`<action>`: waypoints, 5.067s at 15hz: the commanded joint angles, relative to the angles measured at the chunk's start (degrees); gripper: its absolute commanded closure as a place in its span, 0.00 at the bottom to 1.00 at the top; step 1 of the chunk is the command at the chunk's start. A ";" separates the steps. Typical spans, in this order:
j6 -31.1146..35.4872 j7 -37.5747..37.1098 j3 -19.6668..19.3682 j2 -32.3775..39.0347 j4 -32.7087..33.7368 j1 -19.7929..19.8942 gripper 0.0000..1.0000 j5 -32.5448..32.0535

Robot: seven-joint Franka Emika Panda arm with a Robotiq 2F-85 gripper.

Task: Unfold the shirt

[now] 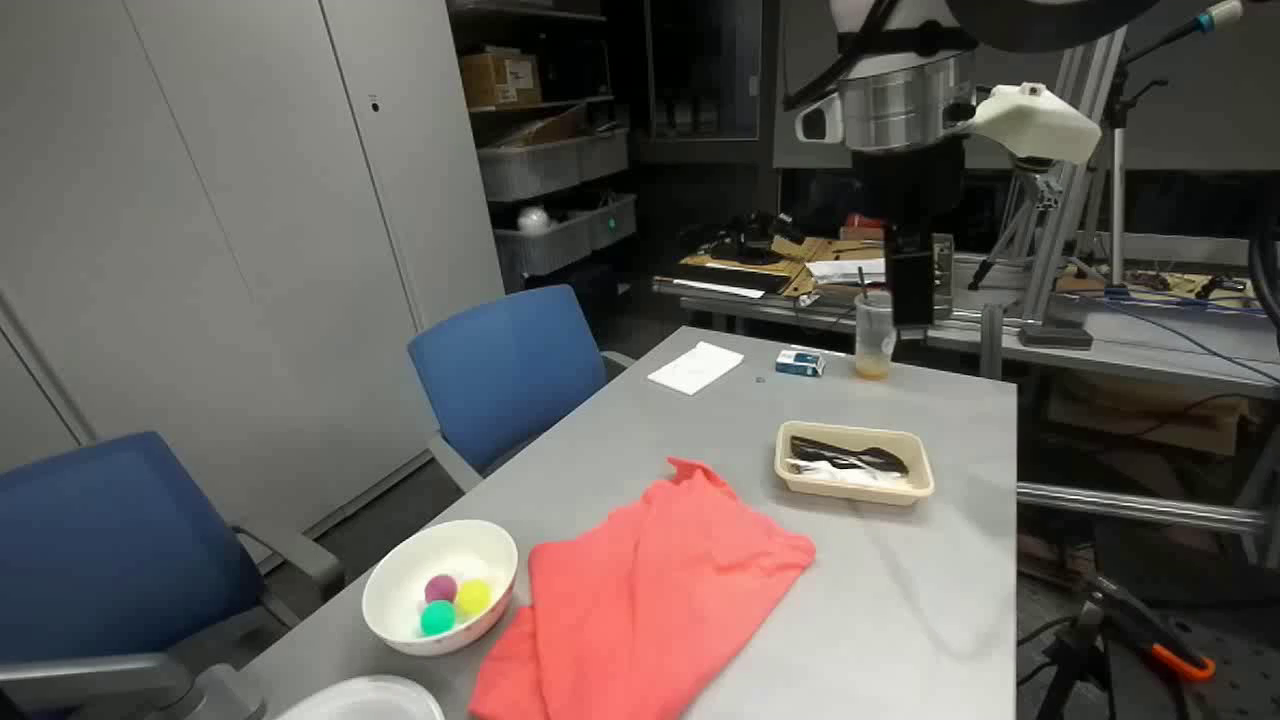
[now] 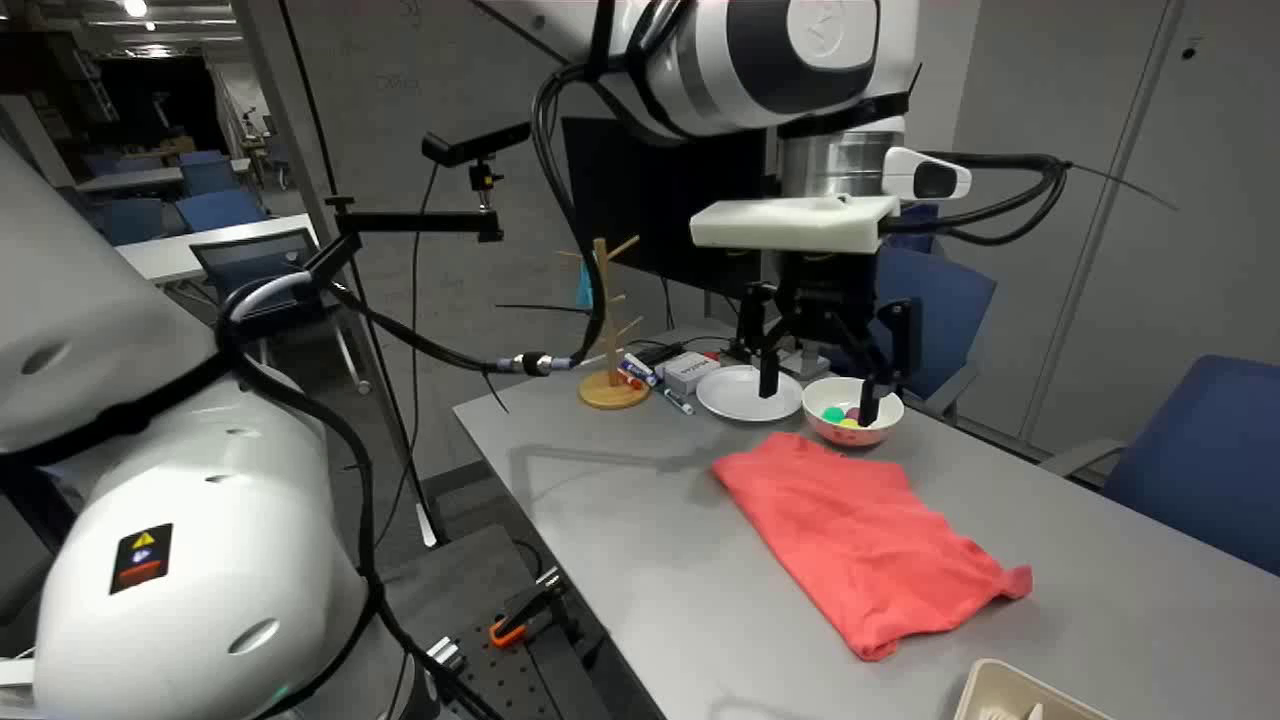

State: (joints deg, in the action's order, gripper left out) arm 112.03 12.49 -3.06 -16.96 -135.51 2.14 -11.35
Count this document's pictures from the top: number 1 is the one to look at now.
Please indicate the cluttered workbench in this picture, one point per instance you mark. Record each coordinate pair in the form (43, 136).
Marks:
(1124, 342)

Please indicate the yellow ball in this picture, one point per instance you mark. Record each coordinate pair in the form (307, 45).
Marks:
(472, 598)

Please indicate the purple ball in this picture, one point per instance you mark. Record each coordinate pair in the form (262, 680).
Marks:
(441, 588)

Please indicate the red-orange shirt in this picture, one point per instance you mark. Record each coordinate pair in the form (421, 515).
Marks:
(645, 611)

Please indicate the beige tray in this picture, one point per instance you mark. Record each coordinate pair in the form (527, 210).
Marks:
(853, 480)

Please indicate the black shelving with bins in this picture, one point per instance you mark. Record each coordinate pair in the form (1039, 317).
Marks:
(551, 131)

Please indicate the blue chair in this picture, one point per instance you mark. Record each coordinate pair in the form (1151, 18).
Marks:
(502, 375)
(109, 561)

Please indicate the clear plastic cup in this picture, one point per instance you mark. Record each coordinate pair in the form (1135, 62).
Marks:
(875, 338)

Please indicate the green ball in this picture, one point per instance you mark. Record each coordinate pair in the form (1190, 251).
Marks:
(437, 617)

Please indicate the white bowl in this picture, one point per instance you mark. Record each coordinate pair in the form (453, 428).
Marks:
(467, 548)

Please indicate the far blue chair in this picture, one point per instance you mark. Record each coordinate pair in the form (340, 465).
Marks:
(502, 375)

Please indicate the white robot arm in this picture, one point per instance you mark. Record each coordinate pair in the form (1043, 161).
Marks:
(900, 101)

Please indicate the orange black clamp tool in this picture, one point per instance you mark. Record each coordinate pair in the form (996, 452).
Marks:
(1108, 613)

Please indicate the white plate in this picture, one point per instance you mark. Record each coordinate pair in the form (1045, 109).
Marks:
(368, 697)

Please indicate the white paper sheet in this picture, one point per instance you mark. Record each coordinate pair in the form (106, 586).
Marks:
(697, 371)

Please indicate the black cutlery in tray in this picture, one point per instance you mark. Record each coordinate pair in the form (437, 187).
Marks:
(846, 458)

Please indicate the near blue chair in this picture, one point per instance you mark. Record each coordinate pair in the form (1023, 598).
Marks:
(109, 561)

